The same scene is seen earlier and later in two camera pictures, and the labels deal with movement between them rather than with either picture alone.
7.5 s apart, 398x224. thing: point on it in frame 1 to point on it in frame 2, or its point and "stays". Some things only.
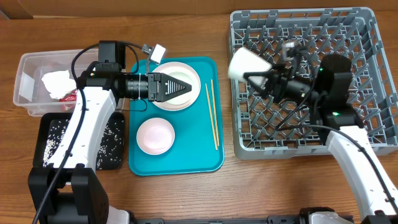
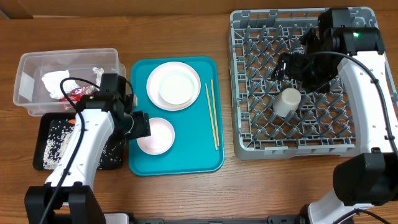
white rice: (110, 147) stays
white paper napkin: (58, 83) stays
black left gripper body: (140, 87) to (140, 127)
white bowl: (155, 136) stays
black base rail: (271, 219) stays
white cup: (243, 61) to (287, 101)
